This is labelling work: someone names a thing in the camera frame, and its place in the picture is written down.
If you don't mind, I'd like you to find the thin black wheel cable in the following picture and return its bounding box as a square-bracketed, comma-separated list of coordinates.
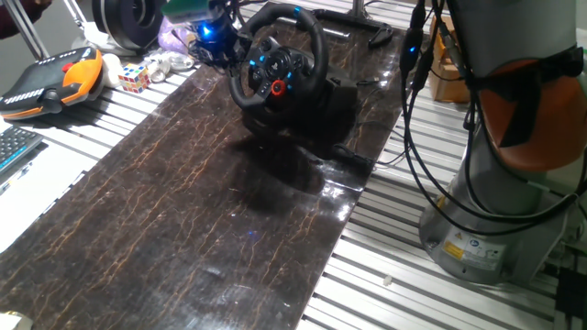
[332, 77, 414, 169]

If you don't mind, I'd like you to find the black racing steering wheel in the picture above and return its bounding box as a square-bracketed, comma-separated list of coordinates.
[227, 3, 361, 152]

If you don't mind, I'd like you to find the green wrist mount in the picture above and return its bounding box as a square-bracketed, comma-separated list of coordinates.
[161, 0, 216, 24]

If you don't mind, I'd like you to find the black stand base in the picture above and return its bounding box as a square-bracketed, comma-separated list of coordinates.
[314, 0, 395, 50]

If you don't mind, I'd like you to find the dark red sleeved forearm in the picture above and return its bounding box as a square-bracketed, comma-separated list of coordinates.
[0, 0, 54, 40]

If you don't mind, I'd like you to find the black orange teach pendant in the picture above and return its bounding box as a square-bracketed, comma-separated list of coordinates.
[0, 45, 105, 121]

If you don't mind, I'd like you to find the clear plastic wrapper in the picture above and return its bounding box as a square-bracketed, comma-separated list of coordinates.
[144, 49, 196, 83]

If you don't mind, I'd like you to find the open cardboard box with inserts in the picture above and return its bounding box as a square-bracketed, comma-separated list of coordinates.
[428, 16, 473, 105]

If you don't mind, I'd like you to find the Rubik's cube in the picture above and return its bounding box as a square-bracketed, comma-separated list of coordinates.
[117, 62, 152, 94]

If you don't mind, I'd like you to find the dark wooden board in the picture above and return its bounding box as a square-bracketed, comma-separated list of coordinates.
[0, 2, 416, 330]

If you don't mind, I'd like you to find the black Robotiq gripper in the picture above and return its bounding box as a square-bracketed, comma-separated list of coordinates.
[188, 20, 254, 74]

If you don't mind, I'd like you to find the aluminium frame post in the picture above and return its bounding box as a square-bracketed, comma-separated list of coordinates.
[2, 0, 50, 61]
[63, 0, 88, 28]

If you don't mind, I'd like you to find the black computer keyboard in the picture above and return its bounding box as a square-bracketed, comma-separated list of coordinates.
[0, 126, 45, 175]

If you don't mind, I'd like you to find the white round object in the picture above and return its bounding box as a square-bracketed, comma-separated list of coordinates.
[101, 53, 123, 89]

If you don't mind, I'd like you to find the large white sheet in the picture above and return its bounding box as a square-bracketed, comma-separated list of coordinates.
[0, 118, 100, 253]

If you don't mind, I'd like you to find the purple plastic bag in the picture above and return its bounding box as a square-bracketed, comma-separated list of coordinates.
[158, 16, 198, 55]

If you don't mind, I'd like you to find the white gold packet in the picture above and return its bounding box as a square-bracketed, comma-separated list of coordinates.
[0, 311, 33, 330]

